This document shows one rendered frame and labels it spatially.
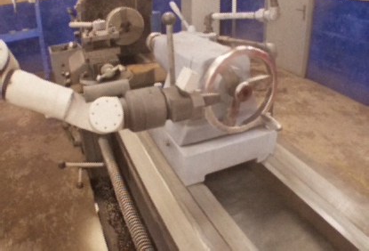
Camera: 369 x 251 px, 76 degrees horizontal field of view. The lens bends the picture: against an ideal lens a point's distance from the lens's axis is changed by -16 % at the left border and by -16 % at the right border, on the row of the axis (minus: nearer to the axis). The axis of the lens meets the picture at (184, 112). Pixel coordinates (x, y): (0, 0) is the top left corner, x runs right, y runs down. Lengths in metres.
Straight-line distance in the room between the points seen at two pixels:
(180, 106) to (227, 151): 0.25
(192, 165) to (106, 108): 0.31
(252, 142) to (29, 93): 0.59
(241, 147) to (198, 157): 0.13
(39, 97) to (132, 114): 0.19
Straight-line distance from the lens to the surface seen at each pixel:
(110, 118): 0.52
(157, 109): 0.55
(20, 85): 0.56
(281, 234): 0.82
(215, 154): 0.75
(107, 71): 1.14
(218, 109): 0.76
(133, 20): 1.85
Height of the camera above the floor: 1.34
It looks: 26 degrees down
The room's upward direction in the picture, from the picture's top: 1 degrees counter-clockwise
